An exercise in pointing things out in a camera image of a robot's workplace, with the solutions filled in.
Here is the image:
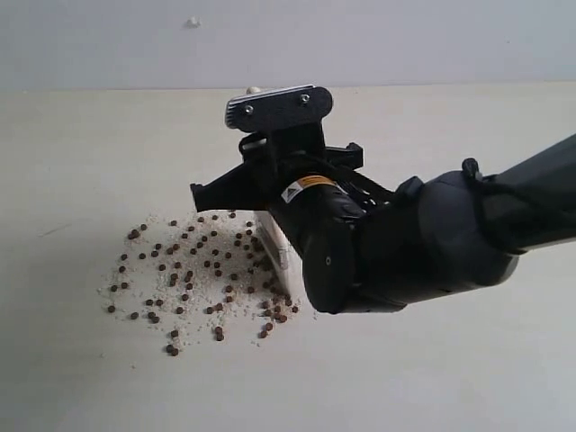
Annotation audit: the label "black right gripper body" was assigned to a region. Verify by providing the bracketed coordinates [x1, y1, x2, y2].
[188, 121, 397, 315]

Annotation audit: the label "white paint brush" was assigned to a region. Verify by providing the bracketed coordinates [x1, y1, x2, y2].
[239, 86, 305, 292]

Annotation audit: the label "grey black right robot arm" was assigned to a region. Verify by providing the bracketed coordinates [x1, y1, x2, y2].
[191, 127, 575, 314]

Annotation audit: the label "brown beans and crumbs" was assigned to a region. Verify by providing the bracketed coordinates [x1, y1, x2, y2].
[96, 210, 318, 356]

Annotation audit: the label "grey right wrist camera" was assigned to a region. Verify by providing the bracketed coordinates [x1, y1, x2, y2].
[224, 85, 333, 133]

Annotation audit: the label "white lump on wall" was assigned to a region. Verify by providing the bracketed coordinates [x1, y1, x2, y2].
[184, 16, 202, 29]

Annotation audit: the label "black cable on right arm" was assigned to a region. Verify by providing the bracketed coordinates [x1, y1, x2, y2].
[461, 157, 535, 257]

